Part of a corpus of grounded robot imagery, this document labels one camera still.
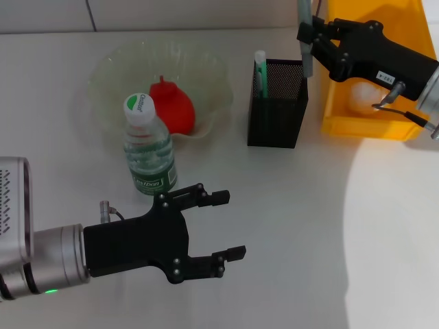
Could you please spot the green utility knife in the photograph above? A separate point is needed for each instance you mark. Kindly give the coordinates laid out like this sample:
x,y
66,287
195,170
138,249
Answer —
x,y
262,75

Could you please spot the grey metal pen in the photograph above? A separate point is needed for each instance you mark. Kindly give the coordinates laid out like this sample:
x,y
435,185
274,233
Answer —
x,y
304,10

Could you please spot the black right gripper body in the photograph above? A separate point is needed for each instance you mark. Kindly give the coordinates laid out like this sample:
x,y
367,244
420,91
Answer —
x,y
377,58

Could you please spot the wavy green glass fruit plate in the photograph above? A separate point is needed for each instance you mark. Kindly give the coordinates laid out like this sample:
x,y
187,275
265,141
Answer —
x,y
199,68

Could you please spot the clear bottle with green label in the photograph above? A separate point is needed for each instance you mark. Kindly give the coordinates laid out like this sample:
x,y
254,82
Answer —
x,y
151,154

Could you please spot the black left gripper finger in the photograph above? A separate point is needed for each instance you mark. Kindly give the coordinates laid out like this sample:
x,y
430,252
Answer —
x,y
235,253
219,197

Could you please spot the white paper ball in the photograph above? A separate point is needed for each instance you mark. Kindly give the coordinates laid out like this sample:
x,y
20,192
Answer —
x,y
363,99

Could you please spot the black mesh pen holder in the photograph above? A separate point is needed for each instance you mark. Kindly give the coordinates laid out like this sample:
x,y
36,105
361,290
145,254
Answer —
x,y
274,120

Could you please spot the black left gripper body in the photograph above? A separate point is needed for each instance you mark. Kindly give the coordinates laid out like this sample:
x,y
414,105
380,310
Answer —
x,y
137,243

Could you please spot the red pepper toy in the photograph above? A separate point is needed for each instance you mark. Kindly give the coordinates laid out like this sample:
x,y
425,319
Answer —
x,y
178,109

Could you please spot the yellow plastic bin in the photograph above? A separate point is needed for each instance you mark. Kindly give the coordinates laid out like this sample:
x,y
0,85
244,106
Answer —
x,y
363,127

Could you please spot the left wrist camera housing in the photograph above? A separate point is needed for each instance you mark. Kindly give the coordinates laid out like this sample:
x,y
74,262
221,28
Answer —
x,y
13,212

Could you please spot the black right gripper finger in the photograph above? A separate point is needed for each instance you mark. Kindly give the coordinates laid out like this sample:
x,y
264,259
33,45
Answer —
x,y
327,29
303,34

